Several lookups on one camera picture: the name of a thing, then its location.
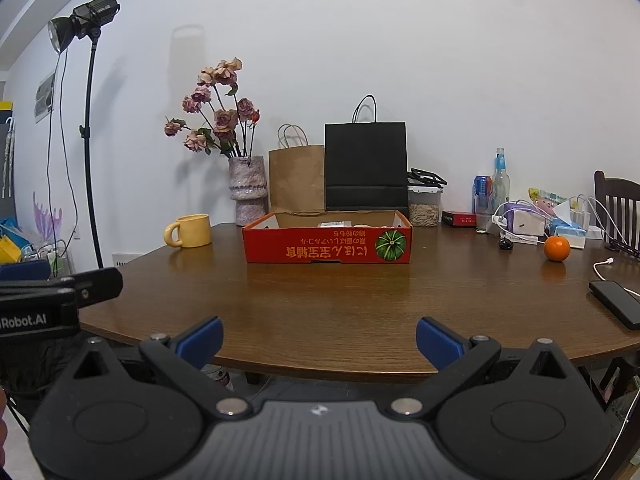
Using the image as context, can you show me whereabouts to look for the brown paper bag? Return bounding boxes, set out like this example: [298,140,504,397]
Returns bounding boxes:
[268,124,327,213]

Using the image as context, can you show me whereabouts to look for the clear food container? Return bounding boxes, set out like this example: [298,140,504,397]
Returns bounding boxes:
[407,186,442,228]

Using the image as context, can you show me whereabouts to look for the blue tissue box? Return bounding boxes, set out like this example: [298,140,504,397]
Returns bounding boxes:
[545,200,588,250]

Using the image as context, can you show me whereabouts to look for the orange fruit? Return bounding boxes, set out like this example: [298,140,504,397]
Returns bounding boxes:
[543,235,571,263]

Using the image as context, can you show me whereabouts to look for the clear glass bottle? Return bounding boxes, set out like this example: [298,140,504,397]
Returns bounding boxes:
[491,147,511,221]

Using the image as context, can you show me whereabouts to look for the yellow plastic bin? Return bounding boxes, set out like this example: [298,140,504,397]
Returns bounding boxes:
[0,232,22,264]

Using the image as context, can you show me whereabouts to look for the speckled ceramic vase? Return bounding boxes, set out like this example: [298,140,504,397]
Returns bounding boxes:
[228,156,269,227]

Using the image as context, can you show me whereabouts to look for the black folded frames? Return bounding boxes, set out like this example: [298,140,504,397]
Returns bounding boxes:
[406,167,448,191]

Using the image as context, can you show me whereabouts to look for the white charger box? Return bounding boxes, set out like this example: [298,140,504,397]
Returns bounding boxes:
[515,210,547,236]

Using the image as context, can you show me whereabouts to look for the blue drink can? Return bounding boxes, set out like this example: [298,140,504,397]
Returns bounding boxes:
[472,175,493,213]

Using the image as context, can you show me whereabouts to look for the black metal stand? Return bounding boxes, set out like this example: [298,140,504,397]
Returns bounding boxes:
[604,239,640,261]

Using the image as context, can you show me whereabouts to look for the colourful snack bag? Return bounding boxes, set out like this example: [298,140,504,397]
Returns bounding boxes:
[527,187,568,211]

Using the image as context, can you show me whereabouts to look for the yellow mug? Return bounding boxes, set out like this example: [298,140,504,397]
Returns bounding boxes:
[164,214,212,249]

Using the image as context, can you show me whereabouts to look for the black smartphone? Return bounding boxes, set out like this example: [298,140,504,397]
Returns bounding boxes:
[588,280,640,332]

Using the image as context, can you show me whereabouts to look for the black light cable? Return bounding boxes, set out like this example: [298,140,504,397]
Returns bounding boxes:
[47,52,81,241]

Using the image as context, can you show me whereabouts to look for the dark wooden chair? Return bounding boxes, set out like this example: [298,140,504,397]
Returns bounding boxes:
[594,170,640,261]

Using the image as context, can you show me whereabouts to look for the red black small box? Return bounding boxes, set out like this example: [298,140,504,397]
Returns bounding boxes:
[441,210,477,228]

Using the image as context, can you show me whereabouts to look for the wire rack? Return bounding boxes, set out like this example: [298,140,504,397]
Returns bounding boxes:
[20,240,68,278]

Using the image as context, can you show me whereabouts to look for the dried pink roses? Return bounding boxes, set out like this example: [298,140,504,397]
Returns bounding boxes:
[164,57,262,158]

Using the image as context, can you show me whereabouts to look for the white charger cable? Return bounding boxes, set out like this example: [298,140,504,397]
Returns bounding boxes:
[570,194,618,246]

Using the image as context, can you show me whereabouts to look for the framed wall picture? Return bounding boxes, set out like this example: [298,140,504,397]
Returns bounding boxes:
[34,71,57,123]

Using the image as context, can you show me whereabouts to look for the black paper bag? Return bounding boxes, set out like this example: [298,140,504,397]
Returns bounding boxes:
[324,94,410,212]

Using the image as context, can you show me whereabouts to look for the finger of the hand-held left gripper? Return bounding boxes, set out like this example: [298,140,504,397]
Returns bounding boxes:
[0,267,124,311]
[0,260,51,283]

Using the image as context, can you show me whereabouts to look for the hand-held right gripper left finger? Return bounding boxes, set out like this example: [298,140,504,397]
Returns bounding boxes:
[55,316,252,418]

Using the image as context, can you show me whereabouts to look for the purple white packet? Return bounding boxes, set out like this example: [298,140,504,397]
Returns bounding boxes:
[500,201,551,233]

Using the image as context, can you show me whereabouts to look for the black light stand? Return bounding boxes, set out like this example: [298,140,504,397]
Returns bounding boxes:
[80,35,103,268]

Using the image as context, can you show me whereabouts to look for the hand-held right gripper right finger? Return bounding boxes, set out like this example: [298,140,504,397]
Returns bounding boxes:
[387,316,588,418]

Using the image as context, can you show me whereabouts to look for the black studio light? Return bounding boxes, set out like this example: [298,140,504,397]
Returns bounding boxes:
[48,0,122,55]

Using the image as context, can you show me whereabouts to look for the red cardboard box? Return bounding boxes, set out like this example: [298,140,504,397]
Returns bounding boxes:
[242,210,413,265]

